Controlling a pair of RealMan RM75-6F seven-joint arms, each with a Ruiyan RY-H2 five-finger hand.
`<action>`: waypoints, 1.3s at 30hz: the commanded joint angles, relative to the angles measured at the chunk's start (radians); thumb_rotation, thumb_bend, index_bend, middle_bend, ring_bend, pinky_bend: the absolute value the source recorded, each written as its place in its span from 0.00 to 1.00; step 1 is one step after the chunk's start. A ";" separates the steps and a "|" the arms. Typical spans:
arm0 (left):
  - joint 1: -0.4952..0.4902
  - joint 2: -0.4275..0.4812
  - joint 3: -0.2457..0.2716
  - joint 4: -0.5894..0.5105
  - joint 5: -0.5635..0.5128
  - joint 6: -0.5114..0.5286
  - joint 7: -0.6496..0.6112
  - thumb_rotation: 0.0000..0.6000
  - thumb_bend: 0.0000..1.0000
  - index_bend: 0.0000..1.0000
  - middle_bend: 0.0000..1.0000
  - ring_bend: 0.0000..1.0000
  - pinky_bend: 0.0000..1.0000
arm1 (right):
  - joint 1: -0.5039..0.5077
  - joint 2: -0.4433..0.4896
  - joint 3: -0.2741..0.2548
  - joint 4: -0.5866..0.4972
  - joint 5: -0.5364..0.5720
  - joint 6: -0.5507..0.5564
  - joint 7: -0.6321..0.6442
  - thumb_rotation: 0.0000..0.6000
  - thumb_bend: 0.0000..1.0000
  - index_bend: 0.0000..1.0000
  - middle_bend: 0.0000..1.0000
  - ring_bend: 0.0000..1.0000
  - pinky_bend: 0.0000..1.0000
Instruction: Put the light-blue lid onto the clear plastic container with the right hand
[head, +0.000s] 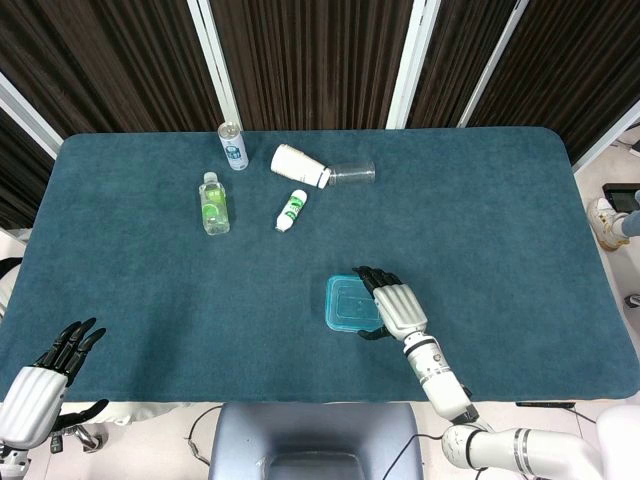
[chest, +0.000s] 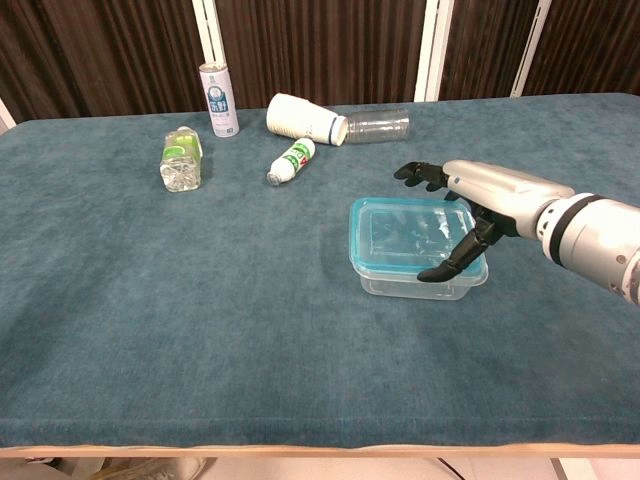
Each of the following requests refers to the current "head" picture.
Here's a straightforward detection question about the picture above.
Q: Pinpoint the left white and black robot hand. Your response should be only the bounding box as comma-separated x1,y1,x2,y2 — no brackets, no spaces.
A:
0,317,110,450

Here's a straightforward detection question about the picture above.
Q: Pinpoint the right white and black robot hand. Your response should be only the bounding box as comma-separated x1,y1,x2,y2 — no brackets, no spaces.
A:
352,265,431,343

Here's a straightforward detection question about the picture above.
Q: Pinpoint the teal plastic container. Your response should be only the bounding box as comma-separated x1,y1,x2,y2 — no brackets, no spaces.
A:
325,273,389,334

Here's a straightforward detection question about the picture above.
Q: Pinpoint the caster wheel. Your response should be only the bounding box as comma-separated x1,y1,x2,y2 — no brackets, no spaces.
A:
73,424,109,454

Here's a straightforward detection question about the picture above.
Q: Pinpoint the clear plastic cup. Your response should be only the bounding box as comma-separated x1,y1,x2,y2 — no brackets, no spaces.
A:
327,160,377,187

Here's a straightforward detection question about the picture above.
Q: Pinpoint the small white bottle green label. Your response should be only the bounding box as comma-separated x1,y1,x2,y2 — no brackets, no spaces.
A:
275,189,309,234

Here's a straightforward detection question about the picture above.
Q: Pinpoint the teal velvet tablecloth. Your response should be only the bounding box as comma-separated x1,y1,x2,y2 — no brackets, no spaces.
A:
0,126,640,405

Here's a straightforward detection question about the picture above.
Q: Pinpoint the clear bottle with green label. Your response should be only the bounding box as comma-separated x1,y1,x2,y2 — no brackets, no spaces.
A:
198,171,233,236

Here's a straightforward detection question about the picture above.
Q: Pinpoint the white sneaker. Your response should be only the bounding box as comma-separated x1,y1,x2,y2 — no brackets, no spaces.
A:
587,197,631,252

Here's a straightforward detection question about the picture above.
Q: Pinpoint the white drink can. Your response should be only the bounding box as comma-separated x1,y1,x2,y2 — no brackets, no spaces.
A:
217,121,250,173

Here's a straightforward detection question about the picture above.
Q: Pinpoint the black tablet device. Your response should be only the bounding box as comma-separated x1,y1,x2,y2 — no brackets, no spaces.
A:
602,183,640,214

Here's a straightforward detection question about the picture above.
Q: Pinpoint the black cable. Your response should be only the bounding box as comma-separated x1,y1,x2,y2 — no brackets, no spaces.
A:
184,404,222,467
388,432,447,480

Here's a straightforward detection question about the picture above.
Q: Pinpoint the white partition post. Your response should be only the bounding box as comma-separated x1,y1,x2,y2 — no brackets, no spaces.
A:
385,0,442,130
187,0,245,132
457,0,531,128
0,72,65,161
572,97,640,176

